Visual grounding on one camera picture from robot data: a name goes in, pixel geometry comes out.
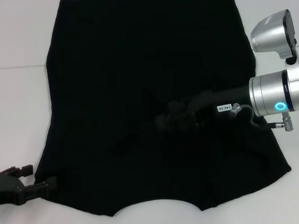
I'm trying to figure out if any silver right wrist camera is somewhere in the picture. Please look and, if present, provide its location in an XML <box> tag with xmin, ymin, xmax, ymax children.
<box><xmin>248</xmin><ymin>8</ymin><xmax>299</xmax><ymax>71</ymax></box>

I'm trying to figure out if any right arm gripper cable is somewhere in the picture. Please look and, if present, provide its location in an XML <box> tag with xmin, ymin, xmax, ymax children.
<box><xmin>228</xmin><ymin>99</ymin><xmax>294</xmax><ymax>137</ymax></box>

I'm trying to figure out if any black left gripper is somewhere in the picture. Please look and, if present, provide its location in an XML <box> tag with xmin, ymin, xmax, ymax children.
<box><xmin>0</xmin><ymin>162</ymin><xmax>59</xmax><ymax>208</ymax></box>

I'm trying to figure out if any black t-shirt with FREE print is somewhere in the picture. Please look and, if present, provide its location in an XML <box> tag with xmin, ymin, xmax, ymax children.
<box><xmin>20</xmin><ymin>0</ymin><xmax>295</xmax><ymax>223</ymax></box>

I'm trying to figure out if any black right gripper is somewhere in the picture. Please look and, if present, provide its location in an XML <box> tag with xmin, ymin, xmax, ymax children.
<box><xmin>152</xmin><ymin>86</ymin><xmax>254</xmax><ymax>137</ymax></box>

